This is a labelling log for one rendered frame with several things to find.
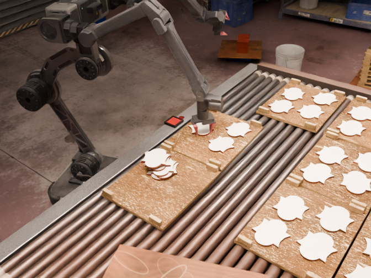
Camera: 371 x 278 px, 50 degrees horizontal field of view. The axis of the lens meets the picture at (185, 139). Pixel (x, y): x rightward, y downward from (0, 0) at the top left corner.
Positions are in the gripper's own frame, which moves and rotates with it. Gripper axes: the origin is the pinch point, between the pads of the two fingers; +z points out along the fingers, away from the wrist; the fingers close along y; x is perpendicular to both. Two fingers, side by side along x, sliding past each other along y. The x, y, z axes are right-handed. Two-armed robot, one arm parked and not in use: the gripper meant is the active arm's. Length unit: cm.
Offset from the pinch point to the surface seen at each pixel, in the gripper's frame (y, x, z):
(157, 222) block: -34, -54, -1
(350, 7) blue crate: 289, 307, 65
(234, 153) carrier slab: 9.4, -19.9, 1.5
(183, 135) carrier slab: -10.5, 1.6, 1.1
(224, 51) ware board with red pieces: 101, 268, 81
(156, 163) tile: -28.5, -23.8, -5.0
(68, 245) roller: -69, -52, 4
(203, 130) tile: 0.7, 1.6, 0.1
